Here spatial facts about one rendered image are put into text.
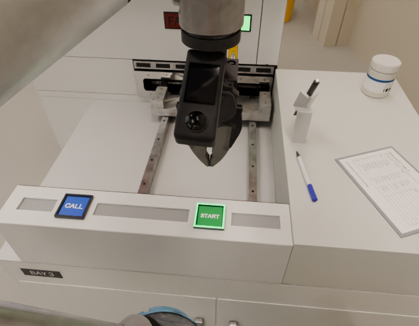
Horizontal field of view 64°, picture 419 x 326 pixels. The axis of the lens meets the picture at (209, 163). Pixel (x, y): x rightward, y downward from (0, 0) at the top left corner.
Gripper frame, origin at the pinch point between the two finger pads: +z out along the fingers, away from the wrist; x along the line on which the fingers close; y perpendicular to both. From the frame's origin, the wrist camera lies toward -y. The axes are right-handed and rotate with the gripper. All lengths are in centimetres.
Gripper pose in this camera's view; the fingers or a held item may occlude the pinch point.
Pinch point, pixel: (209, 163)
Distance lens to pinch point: 51.6
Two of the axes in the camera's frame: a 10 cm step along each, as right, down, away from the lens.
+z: 0.0, 7.2, 6.9
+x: -10.0, -0.6, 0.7
